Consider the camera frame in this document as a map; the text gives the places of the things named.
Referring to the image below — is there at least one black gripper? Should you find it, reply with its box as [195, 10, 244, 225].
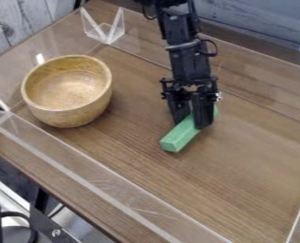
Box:
[160, 40, 218, 129]

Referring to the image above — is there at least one green rectangular block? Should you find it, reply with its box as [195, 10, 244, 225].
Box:
[159, 103, 220, 154]

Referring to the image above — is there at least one brown wooden bowl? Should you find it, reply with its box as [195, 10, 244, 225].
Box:
[20, 54, 112, 128]

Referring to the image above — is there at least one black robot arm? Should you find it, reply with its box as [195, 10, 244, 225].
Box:
[139, 0, 220, 129]

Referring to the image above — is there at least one black metal table leg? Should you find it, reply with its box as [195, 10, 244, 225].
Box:
[35, 189, 49, 213]

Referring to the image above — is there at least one clear acrylic rear wall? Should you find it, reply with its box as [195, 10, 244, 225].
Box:
[84, 6, 300, 121]

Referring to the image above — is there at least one clear acrylic wall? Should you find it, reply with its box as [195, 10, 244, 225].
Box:
[0, 99, 231, 243]
[84, 6, 300, 121]

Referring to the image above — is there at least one clear acrylic corner bracket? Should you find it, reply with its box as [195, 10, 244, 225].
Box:
[80, 8, 126, 45]

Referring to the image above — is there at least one clear acrylic front wall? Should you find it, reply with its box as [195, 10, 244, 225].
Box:
[0, 99, 231, 243]

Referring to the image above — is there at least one grey metal bracket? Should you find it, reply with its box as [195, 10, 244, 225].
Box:
[29, 207, 81, 243]

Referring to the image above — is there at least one black cable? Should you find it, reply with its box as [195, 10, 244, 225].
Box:
[0, 211, 37, 243]

